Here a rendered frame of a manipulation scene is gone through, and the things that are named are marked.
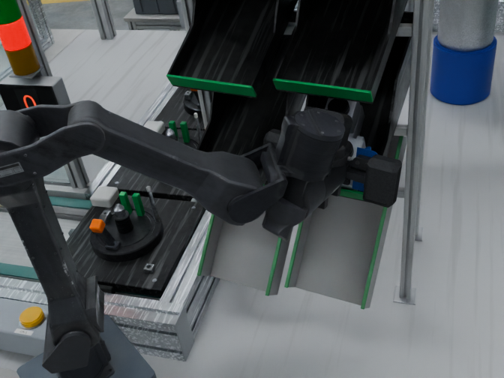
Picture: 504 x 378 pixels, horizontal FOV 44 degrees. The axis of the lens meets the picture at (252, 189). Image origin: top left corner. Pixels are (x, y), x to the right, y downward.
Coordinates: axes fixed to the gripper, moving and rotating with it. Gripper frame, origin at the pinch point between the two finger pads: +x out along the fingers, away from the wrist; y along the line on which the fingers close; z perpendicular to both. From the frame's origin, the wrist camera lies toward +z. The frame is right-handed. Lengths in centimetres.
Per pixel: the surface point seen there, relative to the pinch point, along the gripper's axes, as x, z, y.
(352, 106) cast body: 5.0, 5.0, 1.5
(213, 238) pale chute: 0.8, -21.5, 21.7
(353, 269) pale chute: 6.0, -21.9, -1.7
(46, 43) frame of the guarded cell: 80, -23, 146
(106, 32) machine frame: 92, -19, 128
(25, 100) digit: 2, -6, 65
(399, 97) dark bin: 10.6, 5.9, -3.4
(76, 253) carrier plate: -4, -32, 50
